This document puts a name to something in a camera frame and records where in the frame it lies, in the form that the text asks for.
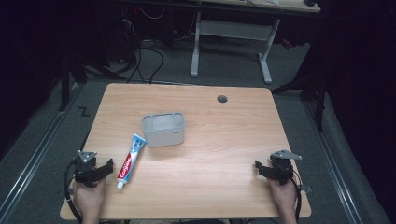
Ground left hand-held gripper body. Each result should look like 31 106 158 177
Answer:
74 150 101 189

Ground toothpaste tube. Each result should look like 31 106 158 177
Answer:
116 133 148 190

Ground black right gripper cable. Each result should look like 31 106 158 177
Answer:
290 170 304 224

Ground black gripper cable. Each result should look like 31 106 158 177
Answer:
63 156 82 224
290 170 304 224

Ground grey plastic holder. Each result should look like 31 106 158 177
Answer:
141 111 187 148

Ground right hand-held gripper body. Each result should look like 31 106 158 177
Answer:
267 149 303 187

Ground metal floor rail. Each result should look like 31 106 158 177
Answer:
0 83 80 220
302 100 364 224

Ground person's left hand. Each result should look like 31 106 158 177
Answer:
72 178 107 218

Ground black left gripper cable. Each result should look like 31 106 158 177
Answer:
63 156 82 224

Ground person's right hand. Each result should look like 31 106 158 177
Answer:
267 178 299 217

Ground black metal stand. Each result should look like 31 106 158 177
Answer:
270 60 332 133
58 50 126 113

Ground black floor cables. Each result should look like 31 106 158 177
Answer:
120 18 165 86

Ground white-legged wooden desk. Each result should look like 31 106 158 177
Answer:
189 0 322 86

